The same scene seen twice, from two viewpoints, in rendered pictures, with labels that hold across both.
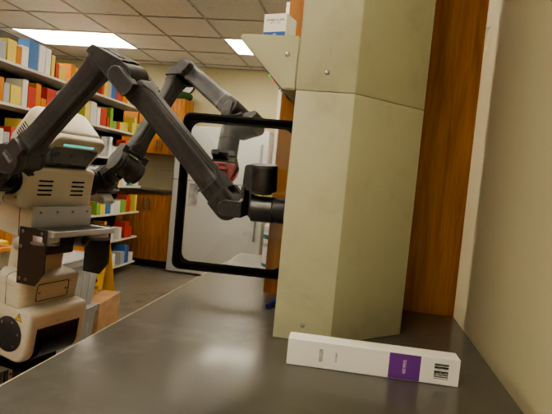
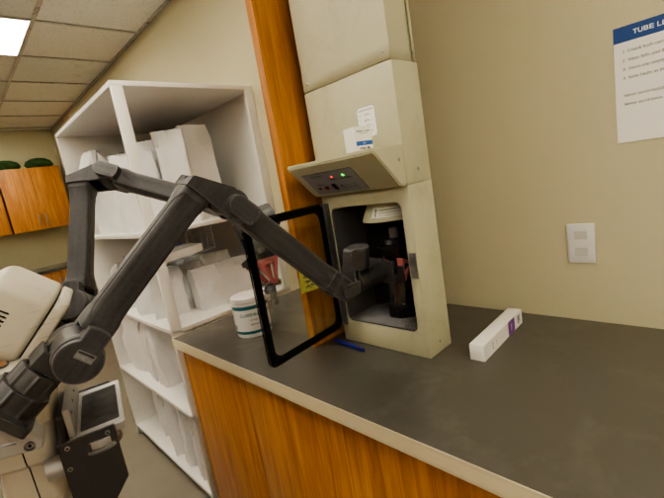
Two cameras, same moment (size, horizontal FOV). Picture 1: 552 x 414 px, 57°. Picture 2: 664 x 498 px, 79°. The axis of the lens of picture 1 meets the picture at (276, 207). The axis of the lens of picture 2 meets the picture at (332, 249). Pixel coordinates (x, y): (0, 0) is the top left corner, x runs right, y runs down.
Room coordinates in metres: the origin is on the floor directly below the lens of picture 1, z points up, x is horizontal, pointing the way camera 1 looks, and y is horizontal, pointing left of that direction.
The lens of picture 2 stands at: (0.50, 0.91, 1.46)
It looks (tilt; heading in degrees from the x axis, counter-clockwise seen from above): 10 degrees down; 308
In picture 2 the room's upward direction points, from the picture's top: 10 degrees counter-clockwise
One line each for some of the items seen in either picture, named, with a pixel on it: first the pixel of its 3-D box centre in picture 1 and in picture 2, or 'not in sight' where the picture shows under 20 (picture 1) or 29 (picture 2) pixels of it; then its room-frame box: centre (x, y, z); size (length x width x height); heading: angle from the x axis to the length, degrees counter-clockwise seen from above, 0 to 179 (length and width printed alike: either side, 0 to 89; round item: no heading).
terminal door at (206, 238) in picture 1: (236, 195); (296, 281); (1.27, 0.10, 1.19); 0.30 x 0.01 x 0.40; 86
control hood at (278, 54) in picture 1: (281, 79); (343, 175); (1.12, 0.01, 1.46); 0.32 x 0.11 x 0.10; 171
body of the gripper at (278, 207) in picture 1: (290, 211); (374, 274); (1.09, -0.03, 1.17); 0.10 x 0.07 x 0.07; 171
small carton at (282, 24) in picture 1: (279, 32); (358, 139); (1.05, 0.03, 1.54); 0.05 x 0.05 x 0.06; 66
